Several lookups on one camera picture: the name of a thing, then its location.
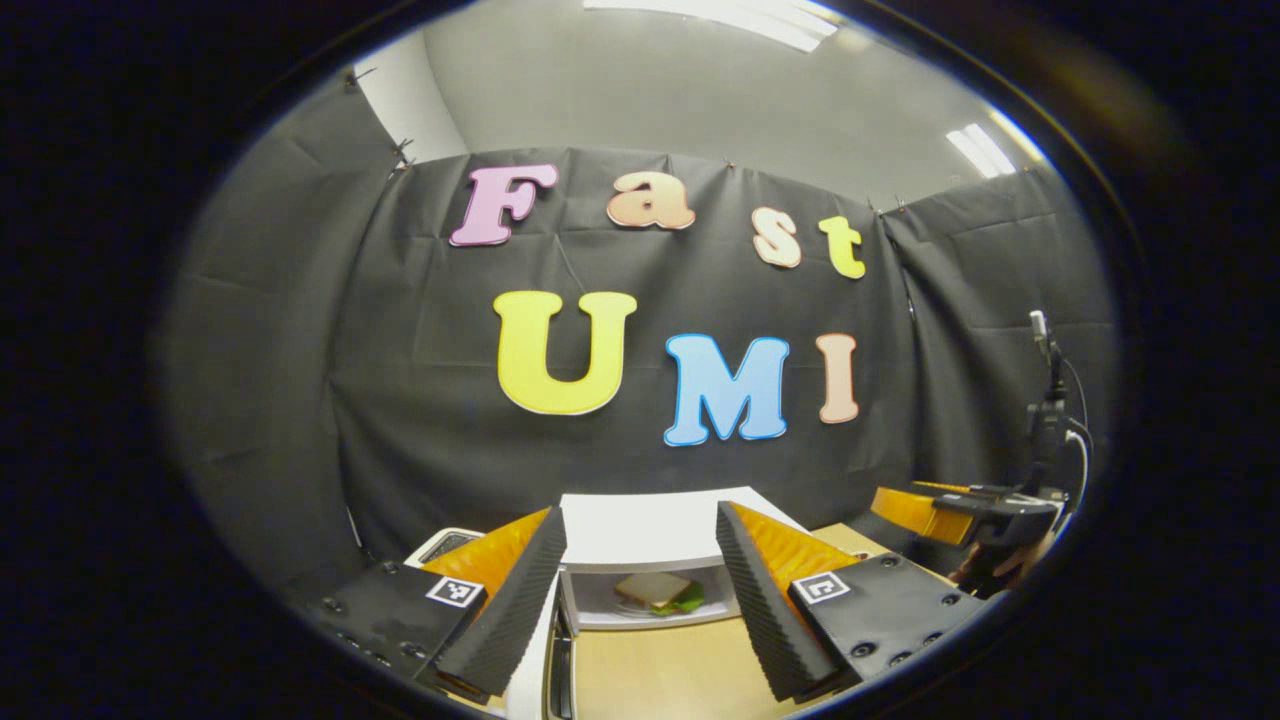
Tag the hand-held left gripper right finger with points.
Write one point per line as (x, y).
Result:
(765, 610)

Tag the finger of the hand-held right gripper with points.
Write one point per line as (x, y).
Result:
(1000, 489)
(990, 505)

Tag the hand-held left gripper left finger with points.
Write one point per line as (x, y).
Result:
(510, 610)

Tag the sandwich with green lettuce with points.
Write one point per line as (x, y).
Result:
(650, 588)

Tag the white microwave oven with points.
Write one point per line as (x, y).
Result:
(650, 530)

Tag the white toaster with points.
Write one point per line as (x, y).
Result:
(445, 543)

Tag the black backdrop cloth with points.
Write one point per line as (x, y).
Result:
(400, 400)

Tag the small ceiling light panel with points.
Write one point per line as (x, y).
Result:
(980, 150)

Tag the large ceiling light panel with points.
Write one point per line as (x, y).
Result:
(740, 18)

